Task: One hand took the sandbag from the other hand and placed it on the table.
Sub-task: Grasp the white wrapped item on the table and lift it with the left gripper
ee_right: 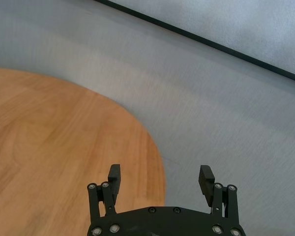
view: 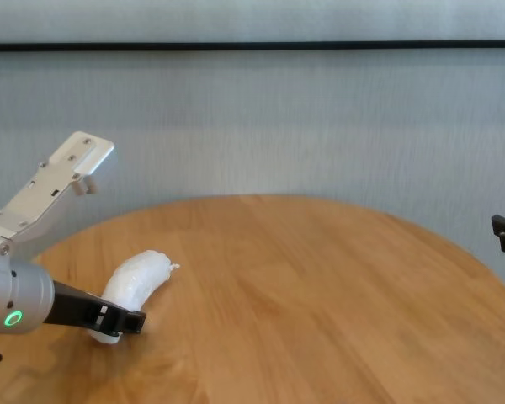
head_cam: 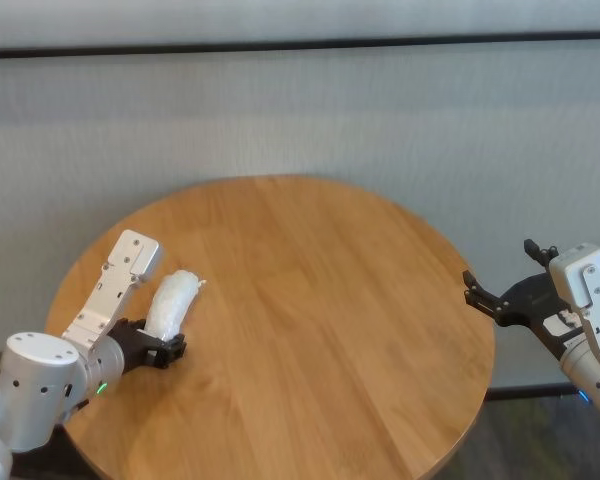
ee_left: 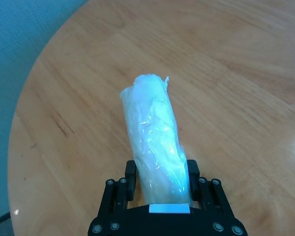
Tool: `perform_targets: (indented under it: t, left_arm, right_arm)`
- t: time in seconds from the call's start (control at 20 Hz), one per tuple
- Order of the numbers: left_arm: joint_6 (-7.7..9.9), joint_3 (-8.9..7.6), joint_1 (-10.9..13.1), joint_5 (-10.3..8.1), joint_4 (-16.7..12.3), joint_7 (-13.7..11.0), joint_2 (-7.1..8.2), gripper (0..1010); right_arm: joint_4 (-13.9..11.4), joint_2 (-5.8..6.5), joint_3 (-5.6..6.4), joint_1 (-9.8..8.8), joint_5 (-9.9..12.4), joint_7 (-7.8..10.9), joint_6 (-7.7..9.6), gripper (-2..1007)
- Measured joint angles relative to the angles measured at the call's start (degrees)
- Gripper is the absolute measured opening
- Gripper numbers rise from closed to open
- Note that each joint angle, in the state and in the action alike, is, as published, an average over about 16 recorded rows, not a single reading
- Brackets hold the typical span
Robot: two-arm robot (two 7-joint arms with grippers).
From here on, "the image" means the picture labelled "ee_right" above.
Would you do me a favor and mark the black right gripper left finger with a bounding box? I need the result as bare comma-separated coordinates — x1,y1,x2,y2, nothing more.
87,164,121,223

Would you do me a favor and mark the black wall trim strip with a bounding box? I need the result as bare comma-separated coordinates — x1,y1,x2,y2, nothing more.
93,0,295,85

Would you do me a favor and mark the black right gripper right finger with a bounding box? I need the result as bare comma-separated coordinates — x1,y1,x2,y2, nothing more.
198,165,238,223

